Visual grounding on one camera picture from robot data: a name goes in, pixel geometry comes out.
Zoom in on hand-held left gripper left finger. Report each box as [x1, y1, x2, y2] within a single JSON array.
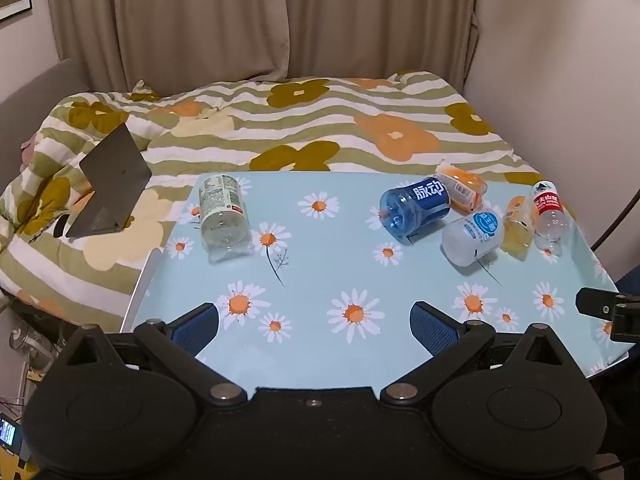
[[60, 303, 248, 406]]

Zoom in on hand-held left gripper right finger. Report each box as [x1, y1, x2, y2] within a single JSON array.
[[380, 301, 568, 406]]

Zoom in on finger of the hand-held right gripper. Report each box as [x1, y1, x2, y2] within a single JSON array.
[[575, 286, 640, 344]]

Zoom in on white bottle blue label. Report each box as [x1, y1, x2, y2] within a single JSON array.
[[441, 211, 504, 267]]

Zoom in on clear bottle green white label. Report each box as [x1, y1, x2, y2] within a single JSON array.
[[199, 174, 252, 264]]

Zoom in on light blue daisy table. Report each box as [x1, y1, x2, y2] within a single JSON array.
[[120, 171, 630, 391]]

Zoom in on blue plastic bottle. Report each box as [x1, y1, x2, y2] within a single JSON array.
[[378, 175, 452, 246]]

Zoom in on clear bottle red label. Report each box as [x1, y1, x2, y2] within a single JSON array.
[[529, 180, 569, 252]]

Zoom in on yellow drink bottle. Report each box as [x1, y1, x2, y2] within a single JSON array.
[[501, 195, 535, 256]]

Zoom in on orange drink bottle white label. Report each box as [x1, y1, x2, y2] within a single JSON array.
[[434, 160, 487, 214]]

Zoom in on grey laptop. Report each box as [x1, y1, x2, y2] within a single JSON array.
[[65, 122, 153, 239]]

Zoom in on small device with screen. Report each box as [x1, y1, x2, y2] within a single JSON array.
[[0, 412, 24, 455]]

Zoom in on yellow patterned object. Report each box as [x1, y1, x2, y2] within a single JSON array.
[[0, 446, 40, 480]]

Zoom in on striped floral blanket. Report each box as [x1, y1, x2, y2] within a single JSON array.
[[0, 71, 548, 328]]

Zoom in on pink cloth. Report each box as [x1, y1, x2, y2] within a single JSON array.
[[19, 131, 37, 167]]

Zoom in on beige curtain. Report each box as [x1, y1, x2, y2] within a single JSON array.
[[44, 0, 480, 95]]

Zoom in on black cable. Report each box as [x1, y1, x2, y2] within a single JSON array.
[[589, 199, 640, 252]]

